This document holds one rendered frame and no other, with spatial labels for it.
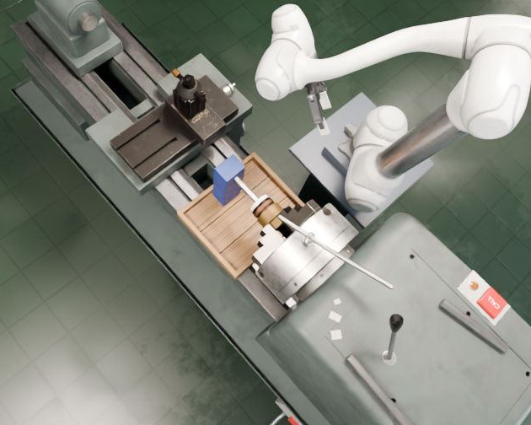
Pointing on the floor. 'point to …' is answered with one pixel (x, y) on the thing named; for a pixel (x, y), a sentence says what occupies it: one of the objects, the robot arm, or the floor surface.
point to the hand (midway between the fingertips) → (325, 118)
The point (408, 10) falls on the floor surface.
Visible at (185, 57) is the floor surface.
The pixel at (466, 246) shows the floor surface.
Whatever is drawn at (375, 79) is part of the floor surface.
